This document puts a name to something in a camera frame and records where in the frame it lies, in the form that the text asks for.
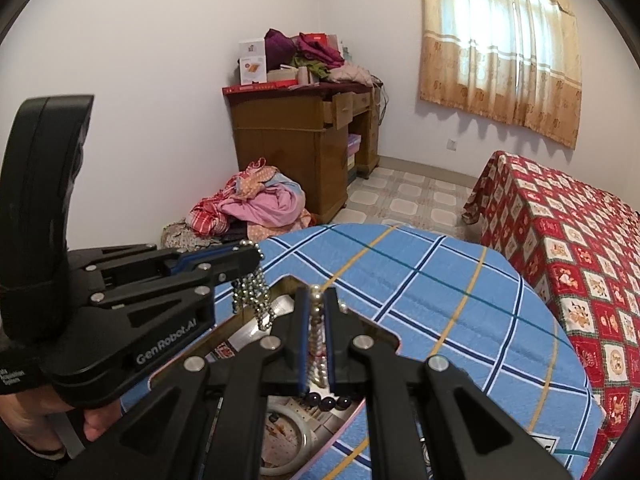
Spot blue plaid tablecloth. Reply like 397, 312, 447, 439
120, 223, 607, 480

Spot pile of purple clothes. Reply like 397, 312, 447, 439
264, 28, 376, 86

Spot dark blue bead bracelet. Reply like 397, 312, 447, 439
305, 392, 353, 411

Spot pale jade bangle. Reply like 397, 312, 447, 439
262, 406, 318, 476

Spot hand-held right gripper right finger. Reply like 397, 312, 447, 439
322, 290, 576, 480

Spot flat red box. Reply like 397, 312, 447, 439
222, 80, 301, 95

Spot person's left hand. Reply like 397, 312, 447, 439
0, 389, 124, 457

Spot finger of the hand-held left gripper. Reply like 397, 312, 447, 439
70, 242, 242, 282
89, 245, 264, 312

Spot silver bead necklace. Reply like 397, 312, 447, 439
231, 240, 273, 332

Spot white printed carton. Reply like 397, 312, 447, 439
237, 38, 268, 86

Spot small red box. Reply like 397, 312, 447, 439
300, 32, 341, 48

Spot beige patterned window curtain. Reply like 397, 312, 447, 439
419, 0, 585, 150

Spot red patterned bedspread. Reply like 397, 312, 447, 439
461, 150, 640, 480

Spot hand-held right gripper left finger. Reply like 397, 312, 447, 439
65, 287, 309, 480

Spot white cloth label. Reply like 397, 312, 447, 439
527, 432, 561, 453

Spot brown wooden desk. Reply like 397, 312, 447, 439
222, 82, 381, 225

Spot pink clothes heap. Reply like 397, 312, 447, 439
161, 157, 313, 253

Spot black wrist strap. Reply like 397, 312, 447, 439
0, 340, 47, 401

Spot pink tin box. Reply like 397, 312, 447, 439
147, 274, 403, 478

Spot white pearl necklace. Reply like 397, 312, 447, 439
306, 284, 328, 391

